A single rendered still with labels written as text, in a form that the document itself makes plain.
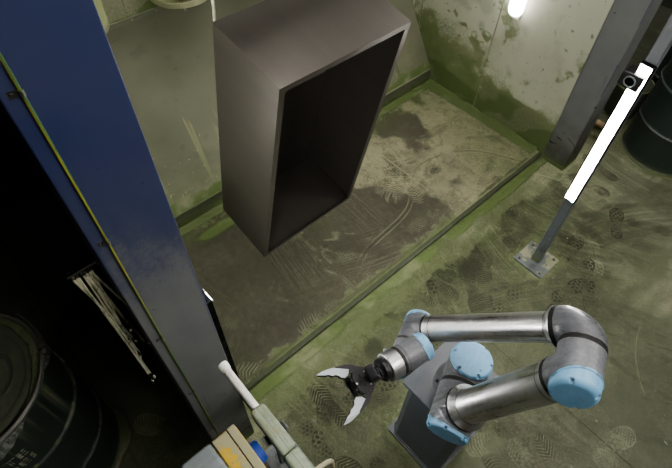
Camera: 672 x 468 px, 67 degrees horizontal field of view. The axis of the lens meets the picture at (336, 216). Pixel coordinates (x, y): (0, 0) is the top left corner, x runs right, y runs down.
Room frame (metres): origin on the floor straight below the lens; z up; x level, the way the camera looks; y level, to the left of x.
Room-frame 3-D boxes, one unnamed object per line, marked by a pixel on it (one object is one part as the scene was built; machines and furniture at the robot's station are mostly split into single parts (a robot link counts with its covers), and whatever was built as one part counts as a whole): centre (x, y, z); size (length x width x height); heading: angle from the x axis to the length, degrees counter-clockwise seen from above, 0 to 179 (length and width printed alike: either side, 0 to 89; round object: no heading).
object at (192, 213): (2.57, 0.26, 0.11); 2.70 x 0.02 x 0.13; 133
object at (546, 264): (1.77, -1.25, 0.01); 0.20 x 0.20 x 0.01; 43
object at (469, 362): (0.72, -0.49, 0.83); 0.17 x 0.15 x 0.18; 156
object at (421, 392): (0.73, -0.50, 0.32); 0.31 x 0.31 x 0.64; 43
